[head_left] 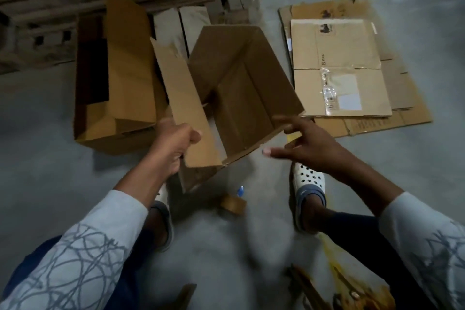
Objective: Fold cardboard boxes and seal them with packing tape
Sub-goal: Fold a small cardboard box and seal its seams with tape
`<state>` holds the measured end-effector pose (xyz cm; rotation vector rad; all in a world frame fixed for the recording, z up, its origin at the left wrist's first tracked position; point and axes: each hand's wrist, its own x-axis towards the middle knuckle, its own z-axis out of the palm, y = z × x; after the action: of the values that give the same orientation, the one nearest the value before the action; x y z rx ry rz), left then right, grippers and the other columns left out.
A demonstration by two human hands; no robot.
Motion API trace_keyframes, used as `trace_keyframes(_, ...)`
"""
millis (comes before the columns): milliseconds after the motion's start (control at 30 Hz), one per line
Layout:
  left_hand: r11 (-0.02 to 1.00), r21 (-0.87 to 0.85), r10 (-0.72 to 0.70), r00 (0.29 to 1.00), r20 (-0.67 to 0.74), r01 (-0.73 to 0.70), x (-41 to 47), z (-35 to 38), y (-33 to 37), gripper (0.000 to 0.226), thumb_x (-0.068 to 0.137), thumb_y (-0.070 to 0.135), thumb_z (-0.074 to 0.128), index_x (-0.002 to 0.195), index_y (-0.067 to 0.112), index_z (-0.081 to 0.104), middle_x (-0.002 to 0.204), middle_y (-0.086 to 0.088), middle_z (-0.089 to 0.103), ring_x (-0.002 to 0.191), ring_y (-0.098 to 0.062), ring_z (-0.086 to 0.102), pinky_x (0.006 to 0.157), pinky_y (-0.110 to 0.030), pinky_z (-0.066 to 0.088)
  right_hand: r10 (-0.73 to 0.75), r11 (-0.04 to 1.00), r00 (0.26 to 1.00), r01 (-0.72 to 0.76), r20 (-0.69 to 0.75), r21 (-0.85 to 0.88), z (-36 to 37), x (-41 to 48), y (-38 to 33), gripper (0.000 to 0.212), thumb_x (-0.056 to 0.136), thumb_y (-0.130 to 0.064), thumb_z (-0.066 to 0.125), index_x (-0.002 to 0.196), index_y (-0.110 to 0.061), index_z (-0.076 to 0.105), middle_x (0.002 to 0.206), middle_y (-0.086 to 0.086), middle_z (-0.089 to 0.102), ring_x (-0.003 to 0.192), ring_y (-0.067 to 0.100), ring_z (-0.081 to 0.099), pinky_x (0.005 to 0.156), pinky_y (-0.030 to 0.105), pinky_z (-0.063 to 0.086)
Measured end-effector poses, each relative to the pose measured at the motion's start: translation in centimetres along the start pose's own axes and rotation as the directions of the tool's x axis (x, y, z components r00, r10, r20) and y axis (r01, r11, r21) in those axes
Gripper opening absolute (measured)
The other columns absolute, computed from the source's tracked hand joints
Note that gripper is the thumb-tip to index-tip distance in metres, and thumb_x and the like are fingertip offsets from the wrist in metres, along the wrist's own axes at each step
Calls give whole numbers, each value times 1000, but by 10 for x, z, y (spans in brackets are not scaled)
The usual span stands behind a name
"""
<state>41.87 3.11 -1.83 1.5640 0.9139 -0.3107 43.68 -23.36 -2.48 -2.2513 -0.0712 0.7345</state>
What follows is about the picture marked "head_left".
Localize person's left hand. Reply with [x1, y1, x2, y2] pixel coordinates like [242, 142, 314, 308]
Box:
[149, 119, 203, 180]

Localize flat brown cardboard sheet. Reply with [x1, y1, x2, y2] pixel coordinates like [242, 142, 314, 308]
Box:
[278, 0, 434, 139]

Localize person's white clog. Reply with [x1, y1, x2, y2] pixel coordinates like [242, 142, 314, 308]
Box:
[291, 161, 328, 233]
[147, 183, 176, 253]

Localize person's left forearm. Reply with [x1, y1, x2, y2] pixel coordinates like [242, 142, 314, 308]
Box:
[0, 150, 181, 310]

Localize brown packing tape roll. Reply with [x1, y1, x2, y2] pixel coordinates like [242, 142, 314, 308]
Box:
[220, 193, 248, 217]

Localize person's left white clog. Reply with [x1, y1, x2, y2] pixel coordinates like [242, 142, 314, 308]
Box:
[147, 183, 176, 253]

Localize person's right forearm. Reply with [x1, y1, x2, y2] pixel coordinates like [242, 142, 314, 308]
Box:
[343, 161, 465, 310]

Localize person's right white clog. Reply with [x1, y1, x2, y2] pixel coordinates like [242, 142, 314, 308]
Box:
[291, 161, 328, 233]

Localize person's right hand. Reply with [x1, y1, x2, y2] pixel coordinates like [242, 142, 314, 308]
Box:
[262, 113, 362, 184]

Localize large black-label cardboard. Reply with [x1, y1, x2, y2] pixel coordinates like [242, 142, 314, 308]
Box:
[73, 0, 170, 155]

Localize small brown cardboard box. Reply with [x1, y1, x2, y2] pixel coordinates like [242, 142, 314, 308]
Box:
[153, 5, 213, 62]

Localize small cardboard box being taped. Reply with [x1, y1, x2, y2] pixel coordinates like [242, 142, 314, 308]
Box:
[150, 24, 306, 195]

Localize person's blue trousers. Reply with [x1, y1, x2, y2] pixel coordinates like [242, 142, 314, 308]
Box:
[0, 212, 430, 310]

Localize wooden pallet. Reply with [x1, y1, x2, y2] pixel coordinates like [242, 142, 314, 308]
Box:
[0, 0, 264, 75]

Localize brown plastic-wrapped stool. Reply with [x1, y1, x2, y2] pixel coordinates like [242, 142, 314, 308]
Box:
[167, 233, 398, 310]

